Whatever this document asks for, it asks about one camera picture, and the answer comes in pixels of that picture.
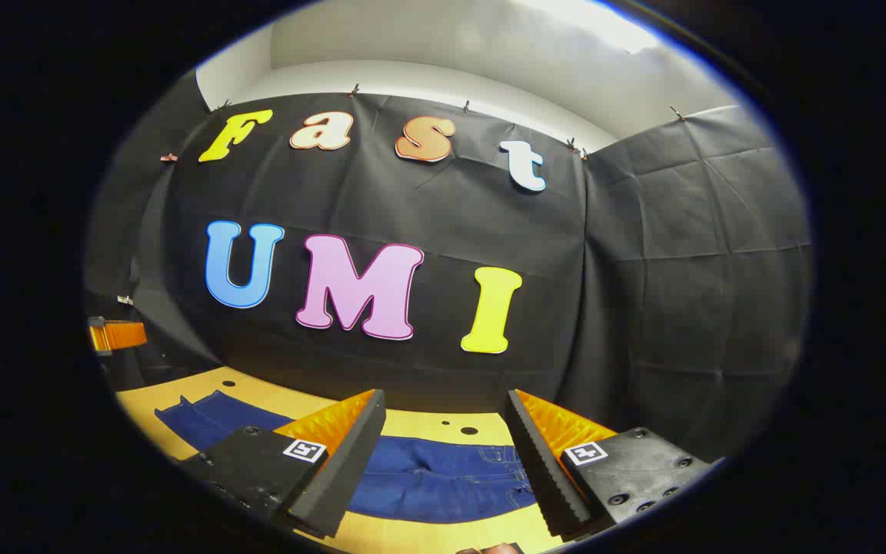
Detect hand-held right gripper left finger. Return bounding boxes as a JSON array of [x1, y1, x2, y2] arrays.
[[180, 389, 387, 539]]

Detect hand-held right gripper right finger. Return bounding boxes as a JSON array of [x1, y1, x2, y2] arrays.
[[505, 389, 721, 539]]

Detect blue denim jeans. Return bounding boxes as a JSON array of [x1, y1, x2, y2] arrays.
[[155, 390, 540, 526]]

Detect black backdrop cloth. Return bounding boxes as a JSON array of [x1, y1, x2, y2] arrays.
[[83, 69, 813, 464]]

